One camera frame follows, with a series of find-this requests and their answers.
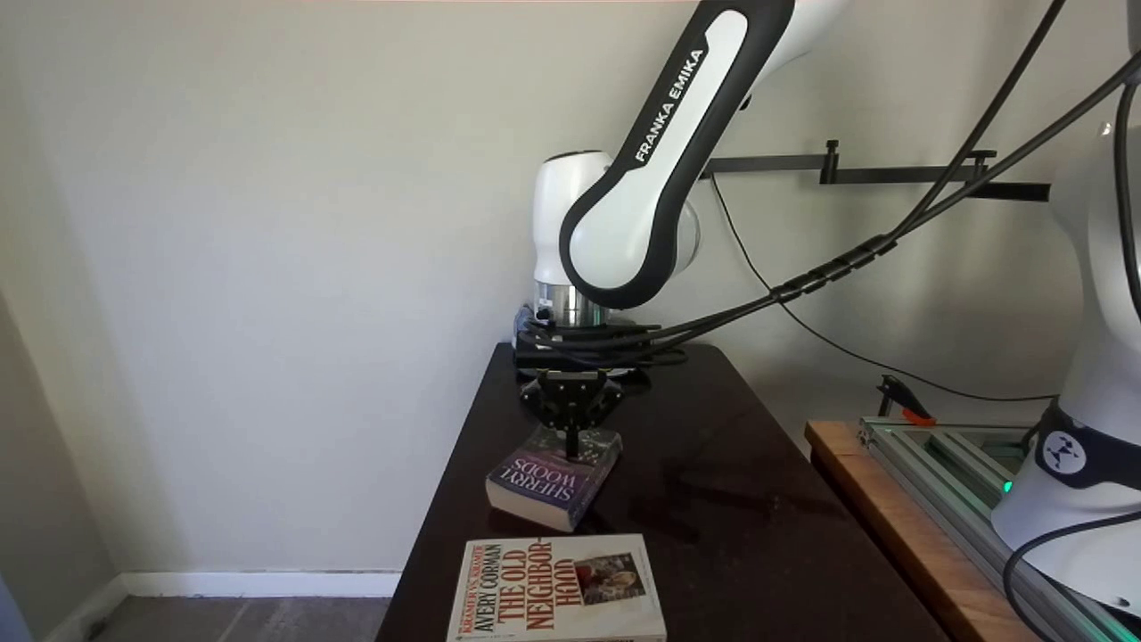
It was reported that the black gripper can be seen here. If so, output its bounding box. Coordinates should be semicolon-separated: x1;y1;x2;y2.
521;360;631;463

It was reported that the dark purple paperback book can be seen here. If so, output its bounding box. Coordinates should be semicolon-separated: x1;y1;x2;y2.
480;425;628;536

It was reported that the cream paperback book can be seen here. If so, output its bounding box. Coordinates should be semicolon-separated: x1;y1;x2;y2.
443;530;669;642

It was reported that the red and black clip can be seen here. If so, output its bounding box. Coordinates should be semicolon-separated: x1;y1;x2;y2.
875;373;937;426

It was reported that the wooden base board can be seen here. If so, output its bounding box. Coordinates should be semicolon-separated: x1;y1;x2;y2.
802;417;1038;642

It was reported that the white baseboard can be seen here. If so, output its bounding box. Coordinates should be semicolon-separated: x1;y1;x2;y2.
47;565;401;642

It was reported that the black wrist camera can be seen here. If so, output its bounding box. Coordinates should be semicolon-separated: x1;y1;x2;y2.
510;328;686;373

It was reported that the thin black wall cable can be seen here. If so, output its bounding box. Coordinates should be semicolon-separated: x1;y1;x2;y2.
710;189;1061;411

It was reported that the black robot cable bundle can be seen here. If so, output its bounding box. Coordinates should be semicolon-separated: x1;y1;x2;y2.
557;0;1141;360

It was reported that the black camera boom bar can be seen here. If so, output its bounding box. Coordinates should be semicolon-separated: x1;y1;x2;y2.
704;139;1054;205

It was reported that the aluminium rail frame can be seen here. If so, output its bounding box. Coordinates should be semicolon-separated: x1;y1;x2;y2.
859;412;1141;642

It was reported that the black base cable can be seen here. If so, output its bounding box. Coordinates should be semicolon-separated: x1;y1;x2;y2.
999;505;1141;624

